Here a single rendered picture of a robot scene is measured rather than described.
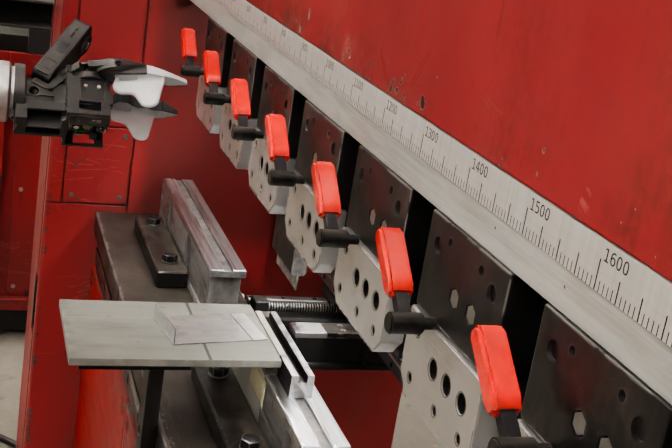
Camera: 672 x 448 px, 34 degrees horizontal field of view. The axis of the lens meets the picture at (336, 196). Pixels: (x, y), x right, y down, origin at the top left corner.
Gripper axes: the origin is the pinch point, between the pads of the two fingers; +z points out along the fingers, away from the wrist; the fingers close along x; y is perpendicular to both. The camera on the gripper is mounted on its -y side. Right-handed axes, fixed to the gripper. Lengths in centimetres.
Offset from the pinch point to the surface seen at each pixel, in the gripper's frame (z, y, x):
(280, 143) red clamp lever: 9.0, 16.8, 13.9
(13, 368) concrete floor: -6, -55, -216
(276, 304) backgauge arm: 29, 3, -54
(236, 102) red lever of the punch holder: 8.2, 1.3, 0.8
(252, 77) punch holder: 11.9, -5.8, -2.3
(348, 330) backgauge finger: 26.0, 26.1, -15.5
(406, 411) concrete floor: 115, -34, -197
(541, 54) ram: 12, 42, 62
